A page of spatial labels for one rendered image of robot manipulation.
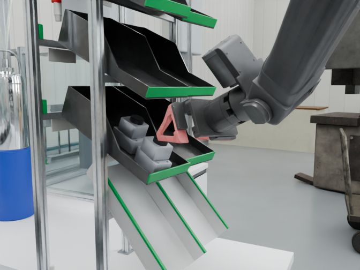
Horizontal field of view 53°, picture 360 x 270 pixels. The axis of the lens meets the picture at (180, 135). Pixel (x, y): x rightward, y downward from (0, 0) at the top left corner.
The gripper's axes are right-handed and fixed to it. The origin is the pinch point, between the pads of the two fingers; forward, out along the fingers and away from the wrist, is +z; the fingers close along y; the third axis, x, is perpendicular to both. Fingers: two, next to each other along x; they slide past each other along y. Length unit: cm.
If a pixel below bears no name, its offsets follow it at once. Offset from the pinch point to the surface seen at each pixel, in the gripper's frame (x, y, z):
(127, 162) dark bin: 2.0, 5.6, 10.0
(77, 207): -1, -29, 98
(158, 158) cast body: 2.7, 1.1, 6.0
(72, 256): 18, -5, 62
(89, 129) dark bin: -7.5, 7.8, 17.6
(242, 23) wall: -481, -826, 441
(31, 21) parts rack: -31.0, 16.6, 17.0
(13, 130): -32, -3, 86
